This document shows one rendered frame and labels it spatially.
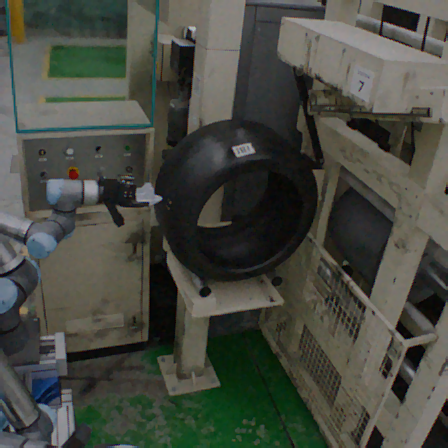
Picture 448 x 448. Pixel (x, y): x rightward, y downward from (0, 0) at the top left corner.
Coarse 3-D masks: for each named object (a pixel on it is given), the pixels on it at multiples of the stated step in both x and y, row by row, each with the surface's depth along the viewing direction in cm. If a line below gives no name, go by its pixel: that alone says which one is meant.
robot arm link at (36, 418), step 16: (0, 352) 105; (0, 368) 104; (0, 384) 104; (16, 384) 107; (0, 400) 105; (16, 400) 107; (32, 400) 111; (16, 416) 108; (32, 416) 110; (48, 416) 116; (16, 432) 111; (32, 432) 111; (48, 432) 114
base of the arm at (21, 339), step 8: (16, 328) 162; (24, 328) 168; (0, 336) 160; (8, 336) 161; (16, 336) 164; (24, 336) 167; (0, 344) 161; (8, 344) 161; (16, 344) 164; (24, 344) 166; (8, 352) 162; (16, 352) 164
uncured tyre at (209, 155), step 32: (224, 128) 164; (256, 128) 166; (192, 160) 157; (224, 160) 153; (256, 160) 155; (288, 160) 160; (160, 192) 167; (192, 192) 154; (288, 192) 196; (160, 224) 172; (192, 224) 159; (256, 224) 202; (288, 224) 193; (192, 256) 166; (224, 256) 195; (256, 256) 193; (288, 256) 181
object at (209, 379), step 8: (160, 360) 263; (168, 360) 263; (208, 360) 266; (160, 368) 259; (168, 368) 258; (208, 368) 262; (168, 376) 254; (176, 376) 254; (200, 376) 255; (208, 376) 257; (216, 376) 257; (168, 384) 249; (176, 384) 250; (184, 384) 250; (200, 384) 251; (208, 384) 252; (216, 384) 253; (168, 392) 246; (176, 392) 245; (184, 392) 246
